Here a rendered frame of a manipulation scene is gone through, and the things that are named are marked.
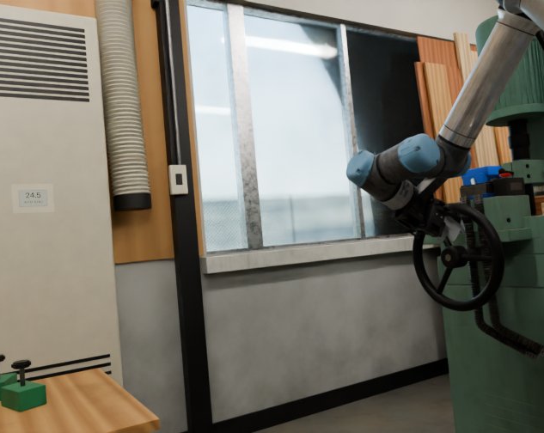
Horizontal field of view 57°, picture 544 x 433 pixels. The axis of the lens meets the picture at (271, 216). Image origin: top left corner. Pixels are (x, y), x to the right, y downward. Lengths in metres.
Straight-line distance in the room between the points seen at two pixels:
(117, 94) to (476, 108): 1.47
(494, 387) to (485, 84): 0.91
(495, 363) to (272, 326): 1.23
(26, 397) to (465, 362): 1.24
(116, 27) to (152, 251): 0.95
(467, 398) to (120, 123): 1.61
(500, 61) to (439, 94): 2.22
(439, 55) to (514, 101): 1.92
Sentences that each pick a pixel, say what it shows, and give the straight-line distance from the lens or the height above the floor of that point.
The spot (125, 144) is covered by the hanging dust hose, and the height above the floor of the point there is 1.34.
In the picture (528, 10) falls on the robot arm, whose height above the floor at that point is 1.22.
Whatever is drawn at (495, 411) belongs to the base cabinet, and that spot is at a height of 0.35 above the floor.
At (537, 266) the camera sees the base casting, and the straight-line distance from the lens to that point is 1.50.
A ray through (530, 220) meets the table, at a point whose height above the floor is 0.89.
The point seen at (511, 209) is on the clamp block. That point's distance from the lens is 1.47.
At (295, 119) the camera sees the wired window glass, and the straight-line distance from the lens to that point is 2.81.
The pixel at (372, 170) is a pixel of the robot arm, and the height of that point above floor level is 1.02.
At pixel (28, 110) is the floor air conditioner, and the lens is 1.97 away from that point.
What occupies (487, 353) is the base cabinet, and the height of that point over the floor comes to 0.51.
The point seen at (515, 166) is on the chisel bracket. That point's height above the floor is 1.05.
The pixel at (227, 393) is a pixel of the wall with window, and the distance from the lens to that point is 2.48.
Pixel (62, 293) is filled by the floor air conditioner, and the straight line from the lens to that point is 1.91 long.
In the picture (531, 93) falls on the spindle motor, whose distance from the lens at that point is 1.67.
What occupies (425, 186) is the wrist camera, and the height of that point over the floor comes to 0.99.
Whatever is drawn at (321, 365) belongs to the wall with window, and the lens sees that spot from 2.74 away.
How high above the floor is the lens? 0.89
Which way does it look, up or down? 3 degrees up
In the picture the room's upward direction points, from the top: 5 degrees counter-clockwise
